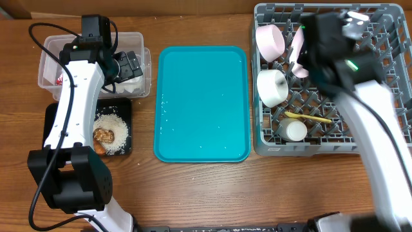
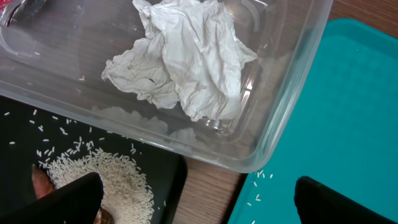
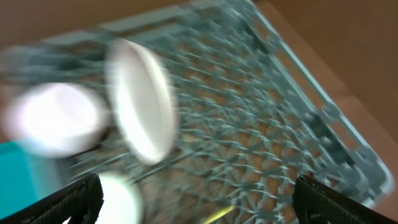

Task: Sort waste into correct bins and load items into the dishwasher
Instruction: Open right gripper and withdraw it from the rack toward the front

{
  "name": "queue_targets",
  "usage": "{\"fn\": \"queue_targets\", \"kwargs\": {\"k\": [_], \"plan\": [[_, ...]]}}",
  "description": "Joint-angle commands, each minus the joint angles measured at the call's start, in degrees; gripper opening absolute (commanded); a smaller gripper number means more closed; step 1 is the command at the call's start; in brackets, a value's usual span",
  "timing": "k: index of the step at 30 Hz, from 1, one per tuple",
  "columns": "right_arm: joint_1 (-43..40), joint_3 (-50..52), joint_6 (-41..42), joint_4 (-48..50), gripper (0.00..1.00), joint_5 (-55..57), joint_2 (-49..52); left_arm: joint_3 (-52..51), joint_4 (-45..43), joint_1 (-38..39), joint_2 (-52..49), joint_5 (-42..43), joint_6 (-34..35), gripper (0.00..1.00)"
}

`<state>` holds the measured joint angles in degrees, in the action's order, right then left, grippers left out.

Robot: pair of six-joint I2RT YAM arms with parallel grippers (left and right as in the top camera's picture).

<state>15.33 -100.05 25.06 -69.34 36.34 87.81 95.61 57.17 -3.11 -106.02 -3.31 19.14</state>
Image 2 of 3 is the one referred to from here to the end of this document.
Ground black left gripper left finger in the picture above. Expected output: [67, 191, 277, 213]
[1, 172, 104, 224]

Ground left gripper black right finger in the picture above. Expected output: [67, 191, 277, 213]
[294, 176, 396, 224]

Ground brown food scraps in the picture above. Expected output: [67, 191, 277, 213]
[93, 207, 114, 224]

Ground orange carrot piece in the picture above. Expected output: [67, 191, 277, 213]
[31, 164, 55, 199]

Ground white rice pile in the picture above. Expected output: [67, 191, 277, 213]
[38, 142, 154, 223]

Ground white paper napkin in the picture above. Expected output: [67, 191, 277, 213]
[101, 1, 257, 121]

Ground red snack wrapper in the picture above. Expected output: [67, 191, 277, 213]
[0, 0, 13, 12]

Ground black food waste tray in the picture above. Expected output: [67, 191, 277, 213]
[1, 96, 187, 223]

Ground clear plastic waste bin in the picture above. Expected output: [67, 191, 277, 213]
[1, 0, 332, 173]

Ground teal plastic tray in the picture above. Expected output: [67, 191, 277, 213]
[229, 19, 397, 223]

